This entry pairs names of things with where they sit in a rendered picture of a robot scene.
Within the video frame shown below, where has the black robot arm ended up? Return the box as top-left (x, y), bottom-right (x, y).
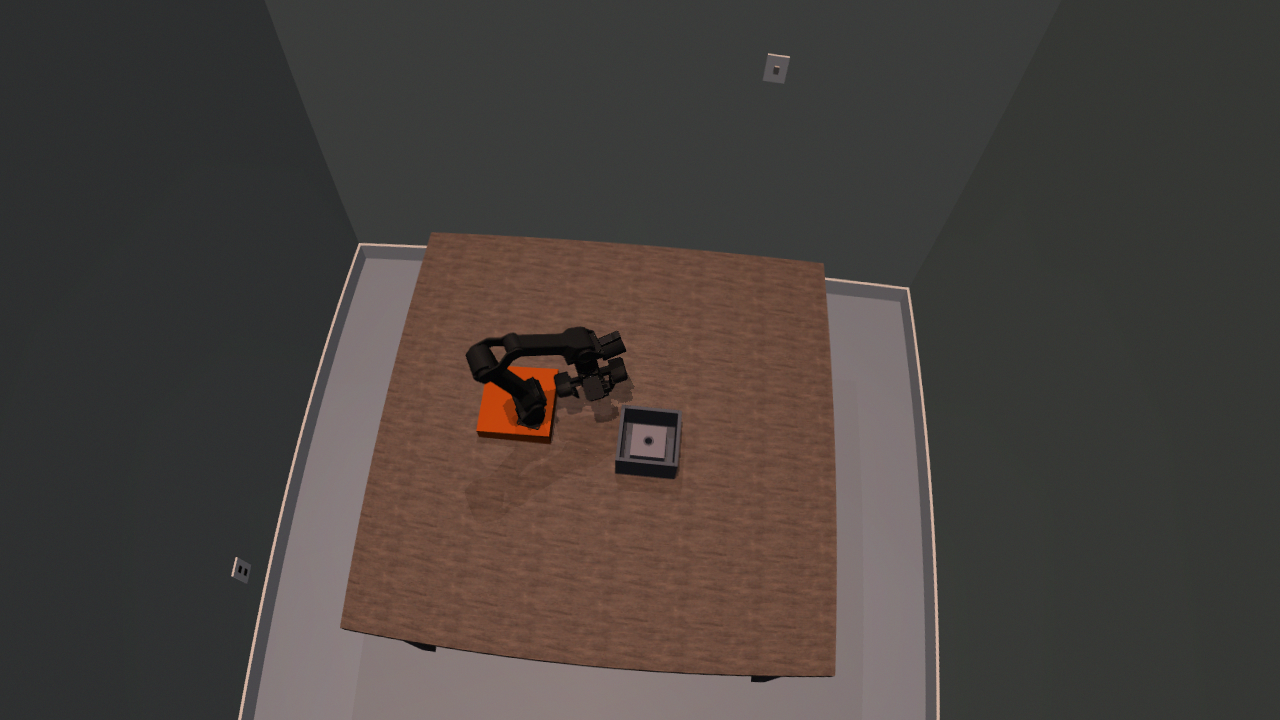
top-left (466, 327), bottom-right (626, 430)

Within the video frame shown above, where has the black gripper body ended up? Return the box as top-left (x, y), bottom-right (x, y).
top-left (554, 357), bottom-right (628, 398)

